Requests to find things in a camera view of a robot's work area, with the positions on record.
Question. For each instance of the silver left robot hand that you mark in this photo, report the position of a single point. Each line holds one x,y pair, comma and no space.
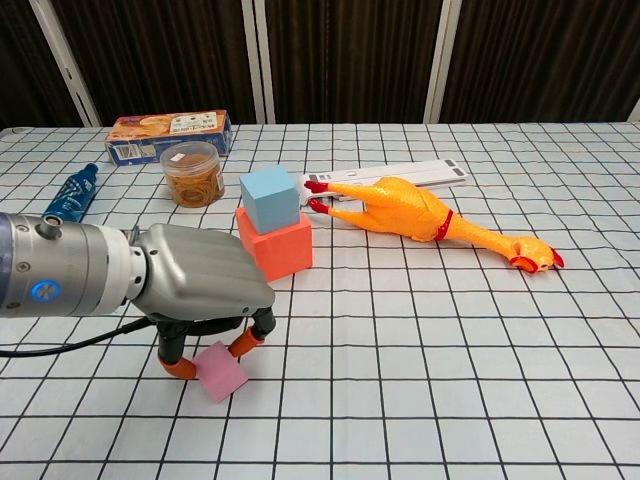
200,275

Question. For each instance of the pink foam cube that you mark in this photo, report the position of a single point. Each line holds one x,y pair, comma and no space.
222,375

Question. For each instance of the clear jar of rubber bands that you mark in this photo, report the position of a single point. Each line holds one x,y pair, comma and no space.
192,175

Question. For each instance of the checkered light blue tablecloth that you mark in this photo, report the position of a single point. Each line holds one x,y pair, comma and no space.
400,375

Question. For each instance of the orange foam cube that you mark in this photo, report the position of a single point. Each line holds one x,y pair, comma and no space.
282,252

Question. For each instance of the blue spray bottle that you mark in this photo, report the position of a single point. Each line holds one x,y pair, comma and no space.
70,195

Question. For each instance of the white power strip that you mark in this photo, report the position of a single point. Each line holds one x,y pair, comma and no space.
400,175

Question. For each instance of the light blue foam cube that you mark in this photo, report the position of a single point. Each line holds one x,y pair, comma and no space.
270,200

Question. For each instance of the orange biscuit box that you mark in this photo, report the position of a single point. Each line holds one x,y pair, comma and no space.
170,132

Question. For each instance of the yellow rubber chicken toy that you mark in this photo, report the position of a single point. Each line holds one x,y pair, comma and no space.
410,210

